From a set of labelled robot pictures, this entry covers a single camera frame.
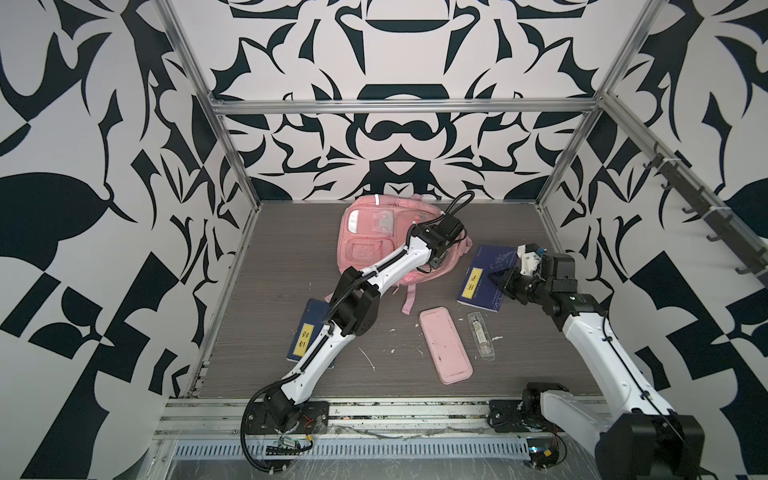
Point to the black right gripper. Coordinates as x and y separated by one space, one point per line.
508 283

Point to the navy blue notebook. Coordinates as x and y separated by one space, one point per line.
309 327
478 289

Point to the pink student backpack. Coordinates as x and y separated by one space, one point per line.
375 225

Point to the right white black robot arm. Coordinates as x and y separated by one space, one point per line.
642 437

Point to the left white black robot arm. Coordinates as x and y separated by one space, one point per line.
353 310

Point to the clear plastic pen case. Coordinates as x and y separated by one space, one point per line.
483 341

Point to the pink pencil case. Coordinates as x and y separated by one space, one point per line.
445 346

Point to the right small circuit board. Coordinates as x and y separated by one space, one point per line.
546 457

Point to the small circuit board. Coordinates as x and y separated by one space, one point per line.
286 446
546 457

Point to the left small circuit board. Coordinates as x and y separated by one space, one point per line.
286 446

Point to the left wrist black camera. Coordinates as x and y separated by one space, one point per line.
447 228

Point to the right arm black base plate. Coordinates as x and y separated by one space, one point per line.
515 416

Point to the white slotted cable duct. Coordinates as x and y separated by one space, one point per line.
512 448

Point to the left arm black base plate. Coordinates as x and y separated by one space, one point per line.
260 419

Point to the black wall hook rail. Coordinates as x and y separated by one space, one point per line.
723 221

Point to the aluminium frame rail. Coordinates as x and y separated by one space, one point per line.
377 418

